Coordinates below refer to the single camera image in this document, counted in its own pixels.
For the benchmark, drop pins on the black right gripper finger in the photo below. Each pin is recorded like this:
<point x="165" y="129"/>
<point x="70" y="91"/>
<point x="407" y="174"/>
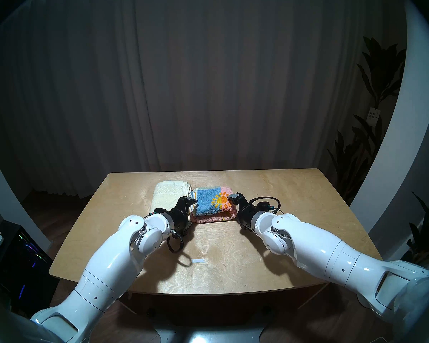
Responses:
<point x="236" y="199"/>

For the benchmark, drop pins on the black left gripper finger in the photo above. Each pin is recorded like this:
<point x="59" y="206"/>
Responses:
<point x="193" y="202"/>

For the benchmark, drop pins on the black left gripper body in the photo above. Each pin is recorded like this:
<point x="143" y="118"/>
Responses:
<point x="180" y="217"/>

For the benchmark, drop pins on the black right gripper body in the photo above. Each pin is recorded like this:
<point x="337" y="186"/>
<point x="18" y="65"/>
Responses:
<point x="246" y="217"/>

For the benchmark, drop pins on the pink blue sun-print towel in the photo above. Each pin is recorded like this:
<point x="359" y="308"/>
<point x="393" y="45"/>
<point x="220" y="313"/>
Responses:
<point x="214" y="206"/>

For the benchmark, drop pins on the cream terry towel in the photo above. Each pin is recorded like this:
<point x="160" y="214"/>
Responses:
<point x="166" y="197"/>

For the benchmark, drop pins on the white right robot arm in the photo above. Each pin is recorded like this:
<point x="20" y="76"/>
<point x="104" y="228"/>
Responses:
<point x="336" y="260"/>

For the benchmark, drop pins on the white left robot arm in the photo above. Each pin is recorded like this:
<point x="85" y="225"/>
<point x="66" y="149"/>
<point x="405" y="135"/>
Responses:
<point x="107" y="271"/>

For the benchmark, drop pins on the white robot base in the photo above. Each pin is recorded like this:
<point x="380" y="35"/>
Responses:
<point x="211" y="337"/>

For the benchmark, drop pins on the grey pleated curtain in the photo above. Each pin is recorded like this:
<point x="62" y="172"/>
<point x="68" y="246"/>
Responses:
<point x="200" y="78"/>

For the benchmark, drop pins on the white plant tag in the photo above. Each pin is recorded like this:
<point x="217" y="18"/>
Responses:
<point x="373" y="117"/>

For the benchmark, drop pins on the black computer case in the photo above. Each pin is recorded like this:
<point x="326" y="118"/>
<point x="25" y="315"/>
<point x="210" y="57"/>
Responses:
<point x="18" y="267"/>

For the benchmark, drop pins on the tall dark leafy plant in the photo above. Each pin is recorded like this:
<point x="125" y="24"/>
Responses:
<point x="379" y="70"/>

